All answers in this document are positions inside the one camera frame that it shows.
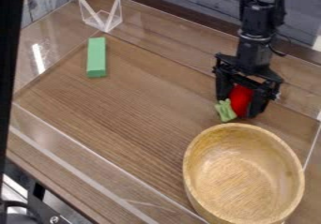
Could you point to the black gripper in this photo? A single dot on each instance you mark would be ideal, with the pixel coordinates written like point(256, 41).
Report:
point(262, 79)

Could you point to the red plush strawberry toy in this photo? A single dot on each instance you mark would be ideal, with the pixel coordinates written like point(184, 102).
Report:
point(235, 106)

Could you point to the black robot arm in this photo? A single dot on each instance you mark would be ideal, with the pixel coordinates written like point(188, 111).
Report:
point(262, 17)

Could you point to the wooden bowl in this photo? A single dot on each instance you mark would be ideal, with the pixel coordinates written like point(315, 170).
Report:
point(243, 175)

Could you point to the clear acrylic tray walls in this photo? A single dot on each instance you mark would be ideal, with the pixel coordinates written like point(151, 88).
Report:
point(104, 140)

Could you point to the green rectangular block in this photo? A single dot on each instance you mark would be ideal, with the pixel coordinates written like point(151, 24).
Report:
point(97, 68)

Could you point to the black vertical pole foreground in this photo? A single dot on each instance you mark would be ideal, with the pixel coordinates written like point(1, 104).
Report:
point(11, 14)

